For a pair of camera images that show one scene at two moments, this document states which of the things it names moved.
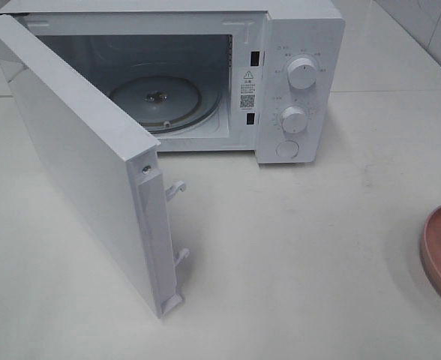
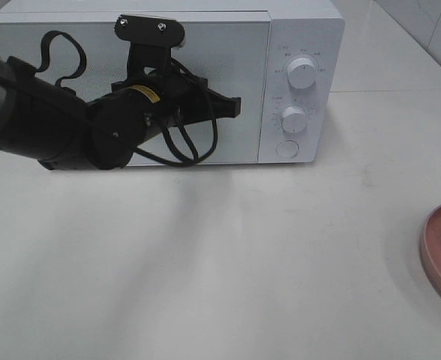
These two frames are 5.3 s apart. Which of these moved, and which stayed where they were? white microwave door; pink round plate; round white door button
Moved: white microwave door
Stayed: round white door button; pink round plate
